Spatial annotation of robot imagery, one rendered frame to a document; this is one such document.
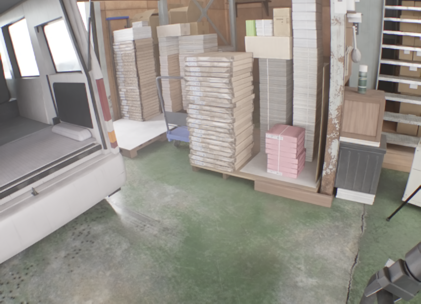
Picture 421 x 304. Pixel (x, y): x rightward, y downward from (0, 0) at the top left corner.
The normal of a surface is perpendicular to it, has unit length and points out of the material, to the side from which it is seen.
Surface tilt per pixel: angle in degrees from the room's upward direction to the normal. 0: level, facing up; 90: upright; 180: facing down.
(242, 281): 0
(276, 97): 90
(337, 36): 90
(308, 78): 90
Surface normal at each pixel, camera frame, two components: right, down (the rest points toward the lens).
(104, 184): 0.88, 0.12
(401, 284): -0.31, 0.37
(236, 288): -0.06, -0.92
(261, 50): -0.53, 0.35
